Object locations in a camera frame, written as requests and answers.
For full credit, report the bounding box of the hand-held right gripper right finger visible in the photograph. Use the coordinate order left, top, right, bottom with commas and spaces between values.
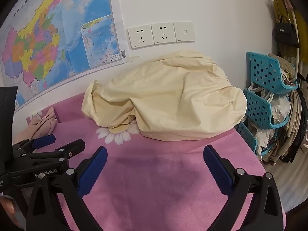
203, 145, 284, 231

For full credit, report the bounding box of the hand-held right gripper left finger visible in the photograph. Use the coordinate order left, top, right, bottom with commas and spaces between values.
26, 146, 108, 231

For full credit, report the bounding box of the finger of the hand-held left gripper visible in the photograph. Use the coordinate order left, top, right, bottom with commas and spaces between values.
13, 135, 56, 158
23, 139, 86, 167

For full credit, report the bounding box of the cream yellow shirt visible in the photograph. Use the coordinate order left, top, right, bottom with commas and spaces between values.
82, 50, 248, 141

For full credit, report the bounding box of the pile of beige clothes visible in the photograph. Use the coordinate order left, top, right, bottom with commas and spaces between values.
261, 53, 308, 165

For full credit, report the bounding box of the person's left hand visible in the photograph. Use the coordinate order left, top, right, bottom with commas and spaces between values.
0, 194, 18, 225

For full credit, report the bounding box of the pale pink garment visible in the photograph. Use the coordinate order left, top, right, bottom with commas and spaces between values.
26, 106, 58, 140

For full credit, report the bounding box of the pink flower blanket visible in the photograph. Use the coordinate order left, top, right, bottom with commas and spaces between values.
12, 93, 284, 231

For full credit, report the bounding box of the white plastic bag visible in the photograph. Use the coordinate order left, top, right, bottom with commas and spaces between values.
272, 94, 292, 124

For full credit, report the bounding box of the blue plastic storage rack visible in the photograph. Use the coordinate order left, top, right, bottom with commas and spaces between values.
237, 51, 299, 161

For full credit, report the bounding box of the black handbag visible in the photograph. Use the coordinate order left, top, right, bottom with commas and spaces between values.
275, 16, 299, 48

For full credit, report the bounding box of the hanging yellow garment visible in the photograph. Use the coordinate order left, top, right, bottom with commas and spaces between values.
273, 0, 308, 77

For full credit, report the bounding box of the colourful wall map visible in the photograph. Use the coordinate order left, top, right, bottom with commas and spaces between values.
0, 0, 128, 112

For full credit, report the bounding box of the white wall socket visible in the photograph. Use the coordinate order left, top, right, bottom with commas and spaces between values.
151, 22, 177, 46
127, 25, 155, 50

